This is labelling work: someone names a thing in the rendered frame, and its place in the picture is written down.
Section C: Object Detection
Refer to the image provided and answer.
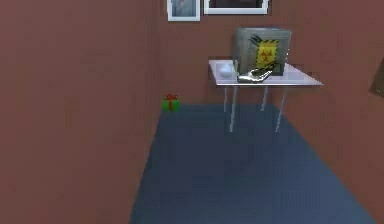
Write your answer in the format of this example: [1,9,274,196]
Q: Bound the green gift box red ribbon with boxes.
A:
[162,93,181,113]

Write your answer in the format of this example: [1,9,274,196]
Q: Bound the grey metal crate yellow label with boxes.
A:
[232,27,293,77]

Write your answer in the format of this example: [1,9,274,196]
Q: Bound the small white framed picture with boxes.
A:
[167,0,202,22]

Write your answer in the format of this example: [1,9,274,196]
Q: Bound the white table with thin legs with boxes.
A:
[208,59,325,133]

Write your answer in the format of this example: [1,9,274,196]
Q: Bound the large white framed picture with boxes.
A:
[203,0,270,16]

